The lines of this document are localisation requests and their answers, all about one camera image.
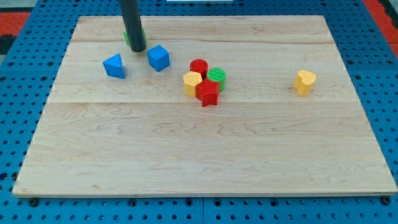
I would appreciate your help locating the blue cube block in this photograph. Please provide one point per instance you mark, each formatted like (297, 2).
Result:
(158, 58)

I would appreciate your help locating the red star block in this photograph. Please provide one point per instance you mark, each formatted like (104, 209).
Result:
(207, 92)

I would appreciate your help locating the yellow hexagon block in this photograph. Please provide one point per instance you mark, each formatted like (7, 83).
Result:
(191, 80)

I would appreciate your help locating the light wooden board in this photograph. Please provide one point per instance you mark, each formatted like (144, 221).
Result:
(106, 137)

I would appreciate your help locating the green cylinder block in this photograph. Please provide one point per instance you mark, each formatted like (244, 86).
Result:
(217, 75)

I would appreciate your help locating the red cylinder block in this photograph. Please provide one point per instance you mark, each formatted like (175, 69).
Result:
(199, 65)

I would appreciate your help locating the blue triangular prism block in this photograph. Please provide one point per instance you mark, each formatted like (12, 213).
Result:
(114, 66)

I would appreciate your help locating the green block behind rod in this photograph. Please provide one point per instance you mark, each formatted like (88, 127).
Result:
(127, 39)

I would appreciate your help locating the yellow heart block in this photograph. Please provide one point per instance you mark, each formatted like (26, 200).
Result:
(304, 82)

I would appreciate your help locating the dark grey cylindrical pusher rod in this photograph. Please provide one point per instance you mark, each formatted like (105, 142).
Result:
(133, 26)

